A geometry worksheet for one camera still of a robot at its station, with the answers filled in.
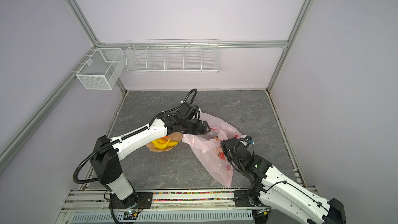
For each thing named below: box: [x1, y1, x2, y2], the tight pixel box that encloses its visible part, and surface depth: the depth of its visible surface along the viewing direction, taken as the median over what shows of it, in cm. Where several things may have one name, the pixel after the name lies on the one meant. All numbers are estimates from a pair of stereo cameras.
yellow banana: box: [151, 137, 179, 150], surface depth 87 cm
